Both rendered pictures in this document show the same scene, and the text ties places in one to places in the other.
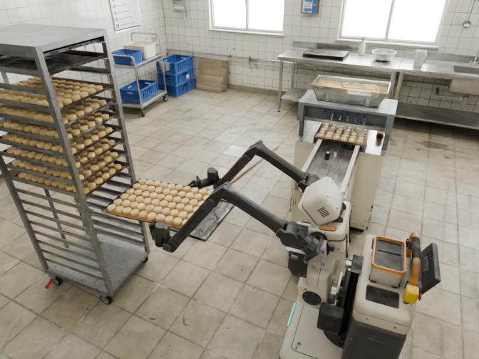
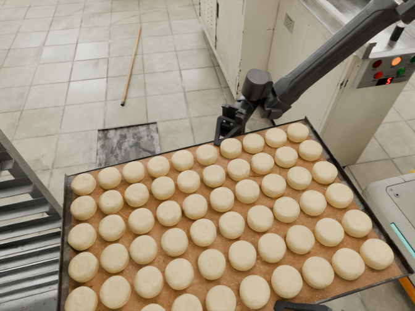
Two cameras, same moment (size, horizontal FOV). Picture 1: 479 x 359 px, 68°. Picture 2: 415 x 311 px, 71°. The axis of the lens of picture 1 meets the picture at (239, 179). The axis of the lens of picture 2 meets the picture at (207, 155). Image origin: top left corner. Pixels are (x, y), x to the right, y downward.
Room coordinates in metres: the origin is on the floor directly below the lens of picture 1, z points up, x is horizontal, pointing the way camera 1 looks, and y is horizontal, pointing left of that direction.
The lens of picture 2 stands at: (1.53, 0.65, 1.43)
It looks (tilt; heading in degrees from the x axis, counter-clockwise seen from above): 51 degrees down; 323
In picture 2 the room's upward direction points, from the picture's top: straight up
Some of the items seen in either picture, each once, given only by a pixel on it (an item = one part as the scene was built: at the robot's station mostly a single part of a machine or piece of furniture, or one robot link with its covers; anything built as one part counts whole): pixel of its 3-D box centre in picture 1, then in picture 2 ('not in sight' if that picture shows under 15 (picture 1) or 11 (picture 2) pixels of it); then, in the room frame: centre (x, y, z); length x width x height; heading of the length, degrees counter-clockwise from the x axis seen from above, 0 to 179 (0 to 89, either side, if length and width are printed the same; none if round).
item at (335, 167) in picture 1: (323, 210); (320, 81); (2.23, -0.66, 0.45); 0.70 x 0.34 x 0.90; 156
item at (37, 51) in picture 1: (81, 197); not in sight; (1.69, 0.92, 0.97); 0.03 x 0.03 x 1.70; 68
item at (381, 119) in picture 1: (344, 120); not in sight; (2.69, -0.87, 1.01); 0.72 x 0.33 x 0.34; 66
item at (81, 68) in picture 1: (67, 67); not in sight; (2.20, 1.04, 1.59); 0.64 x 0.03 x 0.03; 68
